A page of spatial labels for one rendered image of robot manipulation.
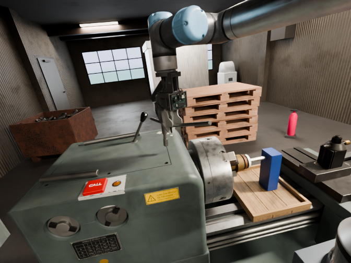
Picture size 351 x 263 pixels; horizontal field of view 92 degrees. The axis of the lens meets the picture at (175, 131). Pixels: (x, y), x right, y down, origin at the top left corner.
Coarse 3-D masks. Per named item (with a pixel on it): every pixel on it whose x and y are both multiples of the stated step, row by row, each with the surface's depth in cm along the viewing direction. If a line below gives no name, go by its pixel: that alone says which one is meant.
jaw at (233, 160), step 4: (220, 152) 74; (224, 152) 74; (228, 152) 76; (232, 152) 76; (224, 156) 73; (228, 156) 75; (232, 156) 75; (236, 156) 83; (224, 160) 73; (232, 160) 74; (236, 160) 79; (232, 164) 81; (236, 164) 82
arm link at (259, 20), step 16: (256, 0) 36; (272, 0) 33; (288, 0) 31; (304, 0) 29; (320, 0) 28; (336, 0) 27; (224, 16) 43; (240, 16) 39; (256, 16) 36; (272, 16) 34; (288, 16) 32; (304, 16) 31; (320, 16) 30; (224, 32) 44; (240, 32) 41; (256, 32) 40
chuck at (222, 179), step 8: (208, 144) 77; (216, 144) 77; (208, 152) 74; (216, 152) 74; (208, 160) 72; (216, 160) 72; (216, 168) 71; (224, 168) 71; (216, 176) 70; (224, 176) 71; (232, 176) 71; (216, 184) 70; (224, 184) 71; (232, 184) 72; (216, 192) 72; (224, 192) 73; (232, 192) 74; (216, 200) 76
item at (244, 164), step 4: (240, 156) 86; (244, 156) 86; (240, 160) 84; (244, 160) 85; (248, 160) 85; (240, 164) 84; (244, 164) 85; (248, 164) 85; (232, 168) 85; (236, 168) 85; (240, 168) 84; (244, 168) 86
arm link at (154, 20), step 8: (152, 16) 46; (160, 16) 46; (168, 16) 46; (152, 24) 47; (160, 24) 53; (152, 32) 48; (152, 40) 49; (160, 40) 46; (152, 48) 50; (160, 48) 48; (168, 48) 48
